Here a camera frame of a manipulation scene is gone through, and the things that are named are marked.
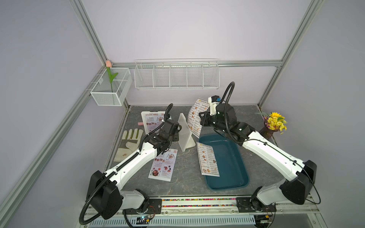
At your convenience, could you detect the dark purple vase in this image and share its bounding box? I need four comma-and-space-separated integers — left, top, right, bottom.
259, 126, 276, 140

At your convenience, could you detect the red special menu sheet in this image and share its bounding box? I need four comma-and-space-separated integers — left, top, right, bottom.
148, 149, 178, 181

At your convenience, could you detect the yellow flower bouquet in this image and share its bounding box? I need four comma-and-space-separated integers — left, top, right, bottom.
257, 112, 287, 134

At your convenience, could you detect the white wire wall shelf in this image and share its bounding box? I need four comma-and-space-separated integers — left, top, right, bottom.
134, 59, 220, 90

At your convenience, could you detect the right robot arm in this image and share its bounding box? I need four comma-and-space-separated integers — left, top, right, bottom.
199, 82, 317, 211

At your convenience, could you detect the white ventilation grille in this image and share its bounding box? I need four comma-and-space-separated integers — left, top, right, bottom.
88, 215, 256, 228

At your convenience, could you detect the dim sum menu sheet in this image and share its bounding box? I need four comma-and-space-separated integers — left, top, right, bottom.
187, 98, 210, 138
196, 142, 220, 177

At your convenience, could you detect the white mesh wall basket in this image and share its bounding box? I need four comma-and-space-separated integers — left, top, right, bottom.
90, 67, 132, 106

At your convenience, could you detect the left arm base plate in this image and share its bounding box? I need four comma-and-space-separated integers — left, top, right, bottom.
126, 198, 162, 215

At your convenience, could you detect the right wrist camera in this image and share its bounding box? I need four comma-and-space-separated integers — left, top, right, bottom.
208, 96, 221, 116

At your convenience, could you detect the white green work glove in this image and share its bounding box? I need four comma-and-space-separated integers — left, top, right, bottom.
113, 128, 144, 162

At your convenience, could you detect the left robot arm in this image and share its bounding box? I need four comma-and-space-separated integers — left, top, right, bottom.
79, 104, 182, 225

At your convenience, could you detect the white menu holder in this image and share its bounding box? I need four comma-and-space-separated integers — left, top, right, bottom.
178, 113, 196, 152
141, 111, 170, 135

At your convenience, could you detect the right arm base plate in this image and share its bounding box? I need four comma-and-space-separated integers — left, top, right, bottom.
236, 197, 277, 212

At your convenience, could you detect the teal plastic tray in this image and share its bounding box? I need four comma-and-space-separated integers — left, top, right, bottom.
198, 135, 250, 191

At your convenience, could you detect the pink artificial tulip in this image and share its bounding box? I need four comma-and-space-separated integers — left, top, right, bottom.
106, 60, 118, 93

